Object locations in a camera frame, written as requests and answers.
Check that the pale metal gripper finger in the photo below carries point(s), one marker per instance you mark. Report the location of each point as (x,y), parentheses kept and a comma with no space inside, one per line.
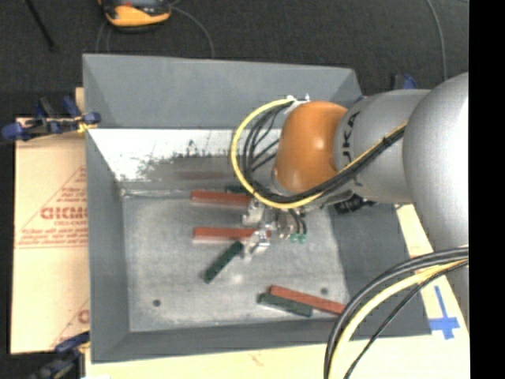
(257,245)
(252,213)

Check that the red-brown flat block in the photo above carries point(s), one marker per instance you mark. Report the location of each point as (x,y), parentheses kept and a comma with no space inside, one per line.
(219,199)
(219,234)
(307,299)

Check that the dark green flat block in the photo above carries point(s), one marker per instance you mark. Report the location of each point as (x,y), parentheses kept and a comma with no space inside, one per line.
(285,305)
(223,261)

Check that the grey metal bin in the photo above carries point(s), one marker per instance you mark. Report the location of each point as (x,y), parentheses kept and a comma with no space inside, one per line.
(165,259)

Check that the brown cardboard board, red print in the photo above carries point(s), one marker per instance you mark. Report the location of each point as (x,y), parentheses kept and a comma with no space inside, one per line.
(49,227)

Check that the black cylinder on white bracket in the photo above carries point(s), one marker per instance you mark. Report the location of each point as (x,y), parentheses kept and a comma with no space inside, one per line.
(349,205)

